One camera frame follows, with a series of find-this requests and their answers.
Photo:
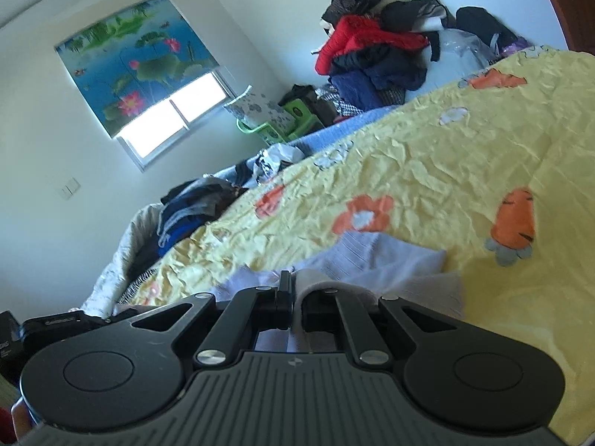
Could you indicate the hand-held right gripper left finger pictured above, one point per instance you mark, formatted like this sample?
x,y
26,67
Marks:
x,y
232,320

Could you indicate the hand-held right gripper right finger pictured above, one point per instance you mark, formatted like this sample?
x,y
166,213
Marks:
x,y
348,320

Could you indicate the grey long-sleeve shirt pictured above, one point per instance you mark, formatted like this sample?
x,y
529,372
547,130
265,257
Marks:
x,y
372,255

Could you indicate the stack of folded dark clothes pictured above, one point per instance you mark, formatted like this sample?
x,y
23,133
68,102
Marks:
x,y
195,209

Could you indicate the white quilted comforter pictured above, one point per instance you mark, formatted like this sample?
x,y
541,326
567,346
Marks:
x,y
111,278

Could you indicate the zebra striped cloth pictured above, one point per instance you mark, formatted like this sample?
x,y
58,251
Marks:
x,y
137,288

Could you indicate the white plastic bag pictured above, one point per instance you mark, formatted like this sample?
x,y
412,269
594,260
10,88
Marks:
x,y
279,158

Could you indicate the yellow printed blanket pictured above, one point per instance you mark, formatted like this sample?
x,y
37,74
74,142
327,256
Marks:
x,y
441,158

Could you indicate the floral pillow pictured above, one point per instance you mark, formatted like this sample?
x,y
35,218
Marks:
x,y
260,111

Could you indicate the window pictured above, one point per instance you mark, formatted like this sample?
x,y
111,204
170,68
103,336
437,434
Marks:
x,y
176,116

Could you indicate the green plastic chair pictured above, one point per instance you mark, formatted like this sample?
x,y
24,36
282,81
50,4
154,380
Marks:
x,y
297,111

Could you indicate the houndstooth cloth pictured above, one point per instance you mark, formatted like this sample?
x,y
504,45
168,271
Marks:
x,y
341,104

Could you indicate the black bag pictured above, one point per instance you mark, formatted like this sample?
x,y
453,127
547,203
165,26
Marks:
x,y
304,95

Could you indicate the navy jacket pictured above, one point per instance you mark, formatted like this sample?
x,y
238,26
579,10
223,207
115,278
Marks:
x,y
358,86

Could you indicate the black puffer jacket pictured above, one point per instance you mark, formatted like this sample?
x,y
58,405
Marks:
x,y
390,62

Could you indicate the red jacket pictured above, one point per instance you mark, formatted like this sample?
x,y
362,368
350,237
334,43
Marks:
x,y
358,37

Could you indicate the lotus printed roller blind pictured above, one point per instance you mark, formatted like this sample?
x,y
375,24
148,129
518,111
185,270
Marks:
x,y
130,55

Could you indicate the clear plastic bag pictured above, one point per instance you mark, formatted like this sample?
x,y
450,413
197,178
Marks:
x,y
460,55

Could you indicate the black and white garments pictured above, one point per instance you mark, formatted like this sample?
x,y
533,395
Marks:
x,y
418,14

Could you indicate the black patterned garment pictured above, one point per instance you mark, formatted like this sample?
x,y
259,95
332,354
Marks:
x,y
353,2

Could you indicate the black backpack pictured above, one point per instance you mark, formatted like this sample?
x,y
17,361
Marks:
x,y
483,25

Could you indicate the wooden door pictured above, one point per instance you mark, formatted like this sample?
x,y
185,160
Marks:
x,y
574,4

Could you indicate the wall switch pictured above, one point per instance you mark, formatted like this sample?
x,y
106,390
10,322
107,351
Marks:
x,y
69,189

